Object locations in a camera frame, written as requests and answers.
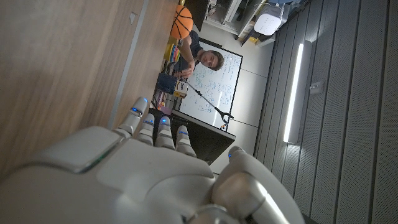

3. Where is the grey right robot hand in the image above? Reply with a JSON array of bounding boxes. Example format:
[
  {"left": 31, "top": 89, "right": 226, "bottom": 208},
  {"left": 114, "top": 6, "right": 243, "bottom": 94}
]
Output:
[{"left": 0, "top": 96, "right": 306, "bottom": 224}]

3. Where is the small white yellow box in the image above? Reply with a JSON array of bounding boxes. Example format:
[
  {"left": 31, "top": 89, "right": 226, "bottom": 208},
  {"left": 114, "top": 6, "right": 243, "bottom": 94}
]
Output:
[{"left": 174, "top": 80, "right": 189, "bottom": 99}]

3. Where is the white shelf unit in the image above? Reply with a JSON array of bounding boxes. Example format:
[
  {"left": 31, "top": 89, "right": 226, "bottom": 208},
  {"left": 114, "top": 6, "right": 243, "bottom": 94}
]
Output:
[{"left": 203, "top": 0, "right": 265, "bottom": 35}]

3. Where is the whiteboard with blue writing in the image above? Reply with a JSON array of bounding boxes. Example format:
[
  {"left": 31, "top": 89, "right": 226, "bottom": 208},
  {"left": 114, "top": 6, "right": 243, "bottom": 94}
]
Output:
[{"left": 179, "top": 37, "right": 244, "bottom": 131}]

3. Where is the black reacher grabber tool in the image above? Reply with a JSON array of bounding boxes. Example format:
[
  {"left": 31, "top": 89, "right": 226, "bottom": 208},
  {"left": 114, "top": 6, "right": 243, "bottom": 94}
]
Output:
[{"left": 182, "top": 77, "right": 234, "bottom": 126}]

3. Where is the long ceiling light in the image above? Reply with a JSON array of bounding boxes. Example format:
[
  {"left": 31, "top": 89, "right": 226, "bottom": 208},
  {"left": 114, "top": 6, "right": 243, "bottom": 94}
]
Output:
[{"left": 282, "top": 42, "right": 305, "bottom": 144}]

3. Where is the orange basketball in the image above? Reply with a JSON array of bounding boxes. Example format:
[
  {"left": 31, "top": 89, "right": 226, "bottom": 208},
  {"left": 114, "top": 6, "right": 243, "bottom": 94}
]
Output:
[{"left": 170, "top": 4, "right": 194, "bottom": 40}]

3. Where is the man in dark shirt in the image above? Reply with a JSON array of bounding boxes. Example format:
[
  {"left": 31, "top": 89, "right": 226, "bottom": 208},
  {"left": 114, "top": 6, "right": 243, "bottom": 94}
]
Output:
[{"left": 172, "top": 30, "right": 225, "bottom": 80}]

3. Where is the white air purifier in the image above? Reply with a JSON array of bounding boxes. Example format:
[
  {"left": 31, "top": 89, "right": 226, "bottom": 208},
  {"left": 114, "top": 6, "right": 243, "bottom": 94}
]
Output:
[{"left": 253, "top": 3, "right": 285, "bottom": 37}]

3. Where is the rainbow stacking toy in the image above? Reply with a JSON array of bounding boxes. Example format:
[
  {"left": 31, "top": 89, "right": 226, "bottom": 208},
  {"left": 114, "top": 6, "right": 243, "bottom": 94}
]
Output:
[{"left": 164, "top": 43, "right": 182, "bottom": 63}]

